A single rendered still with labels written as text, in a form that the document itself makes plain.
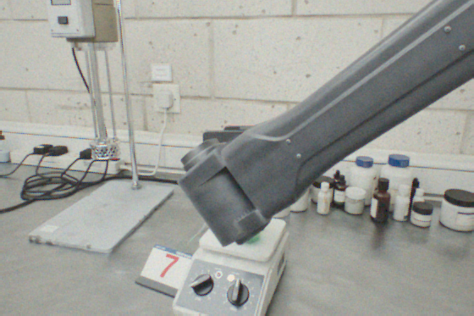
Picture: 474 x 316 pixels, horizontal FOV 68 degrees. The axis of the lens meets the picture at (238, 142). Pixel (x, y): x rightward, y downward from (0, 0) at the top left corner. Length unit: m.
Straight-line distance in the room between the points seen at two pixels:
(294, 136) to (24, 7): 1.20
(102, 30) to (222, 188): 0.56
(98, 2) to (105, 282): 0.52
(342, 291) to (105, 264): 0.42
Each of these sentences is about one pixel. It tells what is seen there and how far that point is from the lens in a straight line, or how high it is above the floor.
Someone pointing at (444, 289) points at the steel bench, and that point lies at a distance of 0.72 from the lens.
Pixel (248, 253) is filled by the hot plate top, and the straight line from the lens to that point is 0.56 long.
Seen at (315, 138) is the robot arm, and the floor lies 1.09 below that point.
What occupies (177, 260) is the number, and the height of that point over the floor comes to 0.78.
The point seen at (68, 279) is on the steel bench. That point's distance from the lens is 0.71.
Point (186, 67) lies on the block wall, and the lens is 1.05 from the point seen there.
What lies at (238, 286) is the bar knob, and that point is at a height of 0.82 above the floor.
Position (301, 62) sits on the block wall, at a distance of 0.97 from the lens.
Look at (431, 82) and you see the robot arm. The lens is 0.22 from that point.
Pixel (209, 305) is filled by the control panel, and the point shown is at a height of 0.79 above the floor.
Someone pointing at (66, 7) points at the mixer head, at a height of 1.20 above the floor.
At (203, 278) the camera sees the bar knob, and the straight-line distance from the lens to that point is 0.55.
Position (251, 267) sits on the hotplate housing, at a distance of 0.56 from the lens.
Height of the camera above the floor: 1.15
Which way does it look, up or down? 17 degrees down
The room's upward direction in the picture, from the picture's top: straight up
